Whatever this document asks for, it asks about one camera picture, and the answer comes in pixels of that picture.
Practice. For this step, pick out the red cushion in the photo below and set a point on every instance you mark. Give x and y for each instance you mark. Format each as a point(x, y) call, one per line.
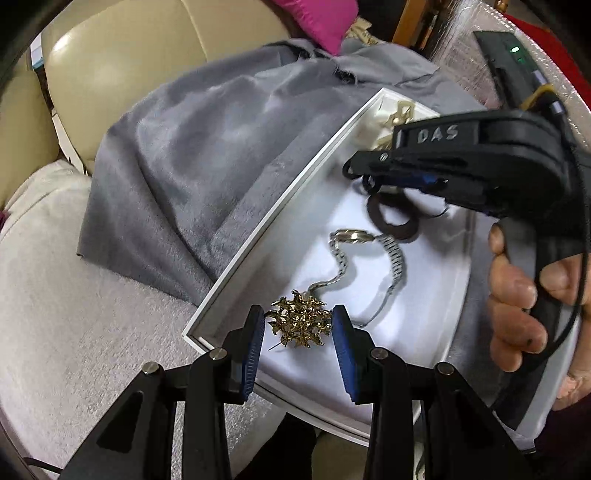
point(572, 69)

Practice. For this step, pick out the gold spiky brooch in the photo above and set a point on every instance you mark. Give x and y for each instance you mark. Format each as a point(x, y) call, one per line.
point(300, 323)

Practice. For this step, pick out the white box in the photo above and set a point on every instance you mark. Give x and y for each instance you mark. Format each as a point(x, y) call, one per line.
point(323, 198)

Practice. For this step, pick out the pink cushion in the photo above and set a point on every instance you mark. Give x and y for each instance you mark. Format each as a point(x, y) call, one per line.
point(318, 18)

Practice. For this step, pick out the person's right hand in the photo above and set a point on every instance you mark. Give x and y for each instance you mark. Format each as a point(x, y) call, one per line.
point(512, 300)

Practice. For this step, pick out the silver wristwatch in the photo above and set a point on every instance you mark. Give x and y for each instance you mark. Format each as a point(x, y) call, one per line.
point(355, 236)

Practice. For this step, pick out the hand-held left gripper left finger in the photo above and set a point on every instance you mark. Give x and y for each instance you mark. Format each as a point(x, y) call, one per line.
point(251, 350)

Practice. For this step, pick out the cream hair claw clip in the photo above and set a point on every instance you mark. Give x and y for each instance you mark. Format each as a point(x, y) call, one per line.
point(397, 116)

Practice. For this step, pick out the beige leather sofa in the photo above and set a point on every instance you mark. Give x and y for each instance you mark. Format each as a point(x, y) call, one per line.
point(115, 55)

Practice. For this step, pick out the wooden cabinet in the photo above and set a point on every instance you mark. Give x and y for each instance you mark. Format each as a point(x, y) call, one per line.
point(411, 23)

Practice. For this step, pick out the silver foil mat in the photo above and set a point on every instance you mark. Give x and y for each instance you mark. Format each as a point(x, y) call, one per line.
point(457, 50)

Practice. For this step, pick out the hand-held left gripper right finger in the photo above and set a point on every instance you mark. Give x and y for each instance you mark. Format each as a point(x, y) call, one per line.
point(344, 355)

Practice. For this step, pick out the grey cloth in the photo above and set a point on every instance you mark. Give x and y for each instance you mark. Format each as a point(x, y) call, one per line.
point(184, 161)

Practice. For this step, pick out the beige fringed cloth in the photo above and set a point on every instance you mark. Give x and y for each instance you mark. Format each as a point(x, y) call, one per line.
point(362, 34)

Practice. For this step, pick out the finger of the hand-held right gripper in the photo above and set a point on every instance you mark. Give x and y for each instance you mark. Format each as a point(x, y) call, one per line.
point(369, 164)

